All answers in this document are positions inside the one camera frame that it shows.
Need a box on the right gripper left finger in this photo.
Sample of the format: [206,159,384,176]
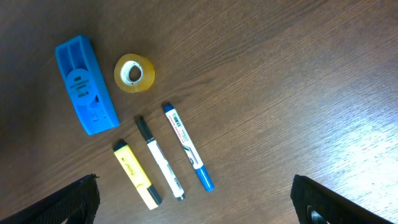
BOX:
[1,174,100,224]

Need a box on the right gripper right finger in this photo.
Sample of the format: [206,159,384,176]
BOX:
[290,174,391,224]

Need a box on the yellow highlighter pen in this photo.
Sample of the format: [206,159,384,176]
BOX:
[113,139,162,210]

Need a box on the white marker black cap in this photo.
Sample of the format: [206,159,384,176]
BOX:
[134,115,185,201]

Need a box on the yellow adhesive tape roll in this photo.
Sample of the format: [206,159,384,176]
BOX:
[114,54,155,93]

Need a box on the white marker blue cap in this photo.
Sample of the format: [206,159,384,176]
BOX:
[162,103,215,192]

